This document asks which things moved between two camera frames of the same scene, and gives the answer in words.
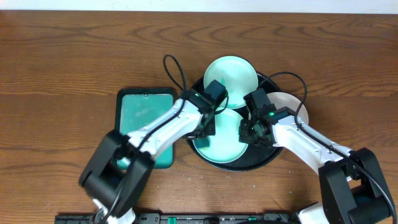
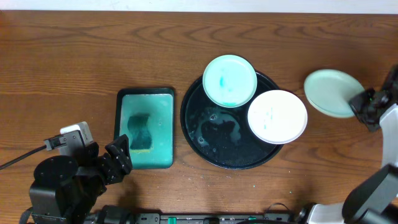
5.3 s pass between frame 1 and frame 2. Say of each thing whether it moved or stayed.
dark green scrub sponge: moved
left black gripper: moved
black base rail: stayed
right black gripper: moved
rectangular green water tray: stayed
